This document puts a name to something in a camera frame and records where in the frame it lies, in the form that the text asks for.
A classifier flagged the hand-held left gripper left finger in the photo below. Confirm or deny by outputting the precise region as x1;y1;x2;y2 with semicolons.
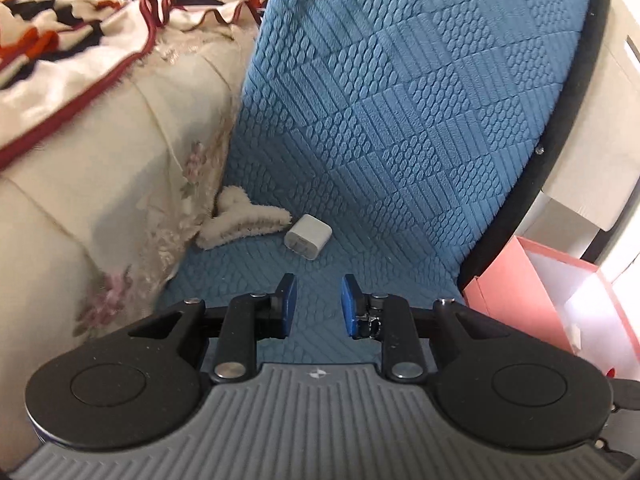
127;273;299;384

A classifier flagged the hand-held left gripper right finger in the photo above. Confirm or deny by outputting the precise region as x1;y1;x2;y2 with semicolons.
340;274;484;382

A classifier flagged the white charger adapter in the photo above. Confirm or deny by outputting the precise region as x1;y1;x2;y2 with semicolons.
284;214;334;261

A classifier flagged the white fluffy hair claw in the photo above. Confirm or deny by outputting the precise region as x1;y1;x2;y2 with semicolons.
195;186;294;251

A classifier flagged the pink cardboard box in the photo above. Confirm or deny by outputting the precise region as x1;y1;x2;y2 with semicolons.
462;236;640;379

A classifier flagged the blue textured chair cover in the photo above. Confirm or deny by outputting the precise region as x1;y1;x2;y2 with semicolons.
155;0;592;367

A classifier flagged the floral bed sheet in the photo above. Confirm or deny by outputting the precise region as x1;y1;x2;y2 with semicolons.
0;25;262;423

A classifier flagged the white cardboard box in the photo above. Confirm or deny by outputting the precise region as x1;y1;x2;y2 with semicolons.
540;0;640;234

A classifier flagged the striped blanket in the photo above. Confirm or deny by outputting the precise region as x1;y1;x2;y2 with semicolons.
0;0;282;171

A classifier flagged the black chair frame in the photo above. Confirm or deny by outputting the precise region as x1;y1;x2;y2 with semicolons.
457;0;614;306

